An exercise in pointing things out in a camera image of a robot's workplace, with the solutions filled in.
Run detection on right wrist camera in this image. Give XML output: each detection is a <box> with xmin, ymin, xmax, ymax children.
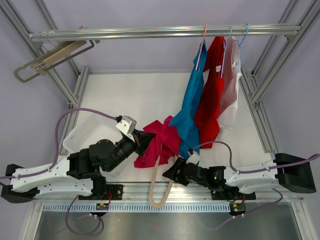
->
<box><xmin>186</xmin><ymin>148</ymin><xmax>201</xmax><ymax>166</ymax></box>

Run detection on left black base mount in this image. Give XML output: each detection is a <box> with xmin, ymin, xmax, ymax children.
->
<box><xmin>78</xmin><ymin>184</ymin><xmax>124</xmax><ymax>201</ymax></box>

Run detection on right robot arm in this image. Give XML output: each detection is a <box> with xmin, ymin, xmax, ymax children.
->
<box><xmin>162</xmin><ymin>153</ymin><xmax>320</xmax><ymax>199</ymax></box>

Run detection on aluminium hanging rail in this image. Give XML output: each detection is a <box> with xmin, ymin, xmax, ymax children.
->
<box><xmin>28</xmin><ymin>23</ymin><xmax>301</xmax><ymax>42</ymax></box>

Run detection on red t shirt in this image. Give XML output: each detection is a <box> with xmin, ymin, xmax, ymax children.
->
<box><xmin>194</xmin><ymin>36</ymin><xmax>226</xmax><ymax>149</ymax></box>

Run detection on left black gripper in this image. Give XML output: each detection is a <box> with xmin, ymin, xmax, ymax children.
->
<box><xmin>105</xmin><ymin>129</ymin><xmax>156</xmax><ymax>173</ymax></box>

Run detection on white cable duct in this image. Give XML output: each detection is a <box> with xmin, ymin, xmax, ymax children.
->
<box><xmin>43</xmin><ymin>202</ymin><xmax>231</xmax><ymax>213</ymax></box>

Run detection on light blue hanger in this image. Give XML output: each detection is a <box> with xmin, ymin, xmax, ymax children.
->
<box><xmin>220</xmin><ymin>25</ymin><xmax>233</xmax><ymax>78</ymax></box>

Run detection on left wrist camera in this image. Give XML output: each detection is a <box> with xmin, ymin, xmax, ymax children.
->
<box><xmin>115</xmin><ymin>115</ymin><xmax>137</xmax><ymax>135</ymax></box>

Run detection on aluminium frame post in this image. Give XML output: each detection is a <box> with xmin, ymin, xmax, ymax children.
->
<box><xmin>0</xmin><ymin>0</ymin><xmax>90</xmax><ymax>156</ymax></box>
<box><xmin>239</xmin><ymin>0</ymin><xmax>320</xmax><ymax>154</ymax></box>

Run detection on blue wire hanger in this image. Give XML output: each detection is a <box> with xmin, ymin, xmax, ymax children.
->
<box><xmin>238</xmin><ymin>23</ymin><xmax>250</xmax><ymax>50</ymax></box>

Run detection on white t shirt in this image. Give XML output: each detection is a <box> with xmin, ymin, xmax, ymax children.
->
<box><xmin>217</xmin><ymin>36</ymin><xmax>242</xmax><ymax>129</ymax></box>

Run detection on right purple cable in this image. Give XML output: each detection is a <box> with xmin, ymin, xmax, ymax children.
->
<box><xmin>191</xmin><ymin>141</ymin><xmax>320</xmax><ymax>176</ymax></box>

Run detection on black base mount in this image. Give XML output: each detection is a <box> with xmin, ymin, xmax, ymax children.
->
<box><xmin>210</xmin><ymin>185</ymin><xmax>257</xmax><ymax>203</ymax></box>
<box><xmin>78</xmin><ymin>184</ymin><xmax>124</xmax><ymax>201</ymax></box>

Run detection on magenta t shirt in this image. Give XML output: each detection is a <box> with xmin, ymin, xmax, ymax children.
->
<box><xmin>134</xmin><ymin>115</ymin><xmax>181</xmax><ymax>169</ymax></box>

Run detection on right aluminium frame post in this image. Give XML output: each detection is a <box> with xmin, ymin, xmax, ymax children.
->
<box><xmin>239</xmin><ymin>0</ymin><xmax>320</xmax><ymax>154</ymax></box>

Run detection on beige plastic hanger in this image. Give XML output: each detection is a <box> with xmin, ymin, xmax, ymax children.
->
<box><xmin>148</xmin><ymin>156</ymin><xmax>177</xmax><ymax>210</ymax></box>

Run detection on beige empty hanger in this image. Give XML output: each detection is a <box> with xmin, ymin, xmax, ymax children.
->
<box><xmin>30</xmin><ymin>40</ymin><xmax>100</xmax><ymax>79</ymax></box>

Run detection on blue t shirt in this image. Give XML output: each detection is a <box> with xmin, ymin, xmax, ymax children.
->
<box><xmin>169</xmin><ymin>42</ymin><xmax>207</xmax><ymax>159</ymax></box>

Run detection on left aluminium frame post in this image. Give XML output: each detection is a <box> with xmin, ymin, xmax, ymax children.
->
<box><xmin>0</xmin><ymin>0</ymin><xmax>90</xmax><ymax>156</ymax></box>

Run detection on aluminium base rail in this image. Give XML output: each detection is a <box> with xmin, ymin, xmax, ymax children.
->
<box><xmin>33</xmin><ymin>182</ymin><xmax>303</xmax><ymax>203</ymax></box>

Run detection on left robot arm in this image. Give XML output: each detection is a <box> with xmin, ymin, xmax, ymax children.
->
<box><xmin>0</xmin><ymin>131</ymin><xmax>156</xmax><ymax>204</ymax></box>

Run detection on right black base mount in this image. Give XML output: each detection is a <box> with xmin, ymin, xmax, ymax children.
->
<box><xmin>210</xmin><ymin>185</ymin><xmax>257</xmax><ymax>203</ymax></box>

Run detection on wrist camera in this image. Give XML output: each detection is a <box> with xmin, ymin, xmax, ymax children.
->
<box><xmin>115</xmin><ymin>115</ymin><xmax>137</xmax><ymax>135</ymax></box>
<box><xmin>186</xmin><ymin>148</ymin><xmax>201</xmax><ymax>166</ymax></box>

